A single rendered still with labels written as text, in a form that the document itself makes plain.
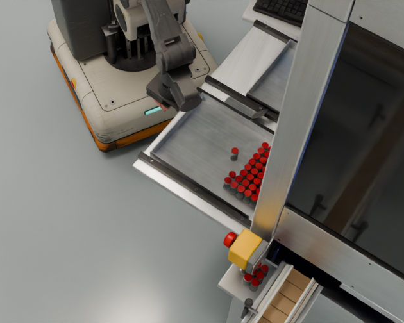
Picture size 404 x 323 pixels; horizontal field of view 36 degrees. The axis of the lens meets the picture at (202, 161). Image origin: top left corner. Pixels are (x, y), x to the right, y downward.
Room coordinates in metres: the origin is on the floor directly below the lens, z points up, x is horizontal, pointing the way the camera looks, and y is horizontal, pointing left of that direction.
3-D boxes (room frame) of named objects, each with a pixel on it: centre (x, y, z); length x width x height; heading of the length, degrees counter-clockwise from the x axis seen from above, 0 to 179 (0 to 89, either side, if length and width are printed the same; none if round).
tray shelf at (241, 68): (1.03, -0.19, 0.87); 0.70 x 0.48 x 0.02; 149
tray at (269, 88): (1.14, -0.33, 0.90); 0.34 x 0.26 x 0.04; 59
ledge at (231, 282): (0.54, -0.16, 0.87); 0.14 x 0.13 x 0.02; 59
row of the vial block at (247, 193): (0.84, -0.17, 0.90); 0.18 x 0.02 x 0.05; 148
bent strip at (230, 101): (1.07, -0.12, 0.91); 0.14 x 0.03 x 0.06; 58
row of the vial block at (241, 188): (0.85, -0.16, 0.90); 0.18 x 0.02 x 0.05; 148
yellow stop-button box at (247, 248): (0.57, -0.13, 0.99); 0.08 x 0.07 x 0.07; 59
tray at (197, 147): (0.91, -0.06, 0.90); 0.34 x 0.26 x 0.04; 58
